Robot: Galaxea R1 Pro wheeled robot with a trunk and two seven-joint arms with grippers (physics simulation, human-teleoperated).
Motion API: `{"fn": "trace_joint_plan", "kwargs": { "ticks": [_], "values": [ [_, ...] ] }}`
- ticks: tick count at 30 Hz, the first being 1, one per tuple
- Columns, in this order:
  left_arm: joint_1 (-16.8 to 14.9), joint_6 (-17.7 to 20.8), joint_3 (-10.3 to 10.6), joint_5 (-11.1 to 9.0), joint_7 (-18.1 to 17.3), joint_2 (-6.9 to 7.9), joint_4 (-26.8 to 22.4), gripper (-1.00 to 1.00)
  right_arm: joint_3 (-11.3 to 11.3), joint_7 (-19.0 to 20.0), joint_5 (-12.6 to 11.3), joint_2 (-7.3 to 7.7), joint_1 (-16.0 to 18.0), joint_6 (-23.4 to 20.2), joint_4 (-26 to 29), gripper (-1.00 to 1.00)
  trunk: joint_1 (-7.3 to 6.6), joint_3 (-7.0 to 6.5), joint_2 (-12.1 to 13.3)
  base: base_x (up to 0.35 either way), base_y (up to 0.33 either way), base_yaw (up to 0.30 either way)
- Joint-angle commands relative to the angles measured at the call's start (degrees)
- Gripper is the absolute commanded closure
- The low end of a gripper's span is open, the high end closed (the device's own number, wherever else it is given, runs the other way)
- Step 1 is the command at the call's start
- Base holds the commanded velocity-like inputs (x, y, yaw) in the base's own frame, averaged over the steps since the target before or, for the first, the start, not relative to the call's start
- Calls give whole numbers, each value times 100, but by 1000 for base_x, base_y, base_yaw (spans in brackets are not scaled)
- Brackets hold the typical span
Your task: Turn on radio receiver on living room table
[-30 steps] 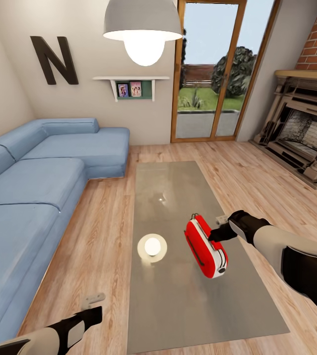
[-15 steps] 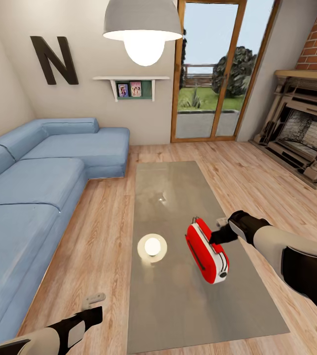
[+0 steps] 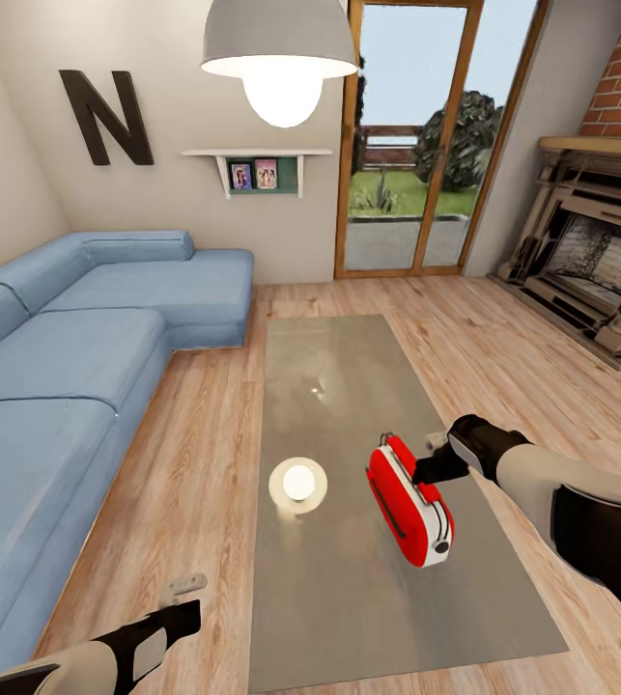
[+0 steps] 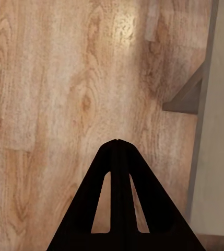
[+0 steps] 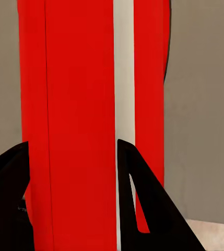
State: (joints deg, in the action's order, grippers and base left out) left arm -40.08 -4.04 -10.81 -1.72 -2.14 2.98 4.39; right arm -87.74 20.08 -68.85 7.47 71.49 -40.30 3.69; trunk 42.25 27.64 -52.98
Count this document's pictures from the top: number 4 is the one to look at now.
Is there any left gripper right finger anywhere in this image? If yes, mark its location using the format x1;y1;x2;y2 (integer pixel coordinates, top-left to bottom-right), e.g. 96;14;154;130
117;139;205;251

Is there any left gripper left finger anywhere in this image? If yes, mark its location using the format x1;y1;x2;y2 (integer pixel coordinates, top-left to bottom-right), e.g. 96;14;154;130
46;139;126;251

